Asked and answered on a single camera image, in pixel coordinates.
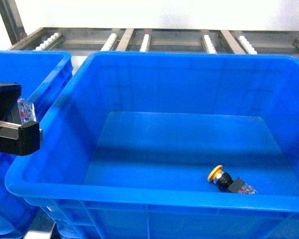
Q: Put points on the large blue plastic bin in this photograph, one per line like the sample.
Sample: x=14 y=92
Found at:
x=129 y=144

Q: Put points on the metal roller conveyor rack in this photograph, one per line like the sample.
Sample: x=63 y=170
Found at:
x=82 y=41

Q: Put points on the yellow mushroom push button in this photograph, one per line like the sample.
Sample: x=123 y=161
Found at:
x=225 y=182

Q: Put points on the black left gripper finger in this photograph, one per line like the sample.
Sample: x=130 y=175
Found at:
x=20 y=139
x=9 y=94

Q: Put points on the red mushroom push button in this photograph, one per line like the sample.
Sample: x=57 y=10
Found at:
x=26 y=111

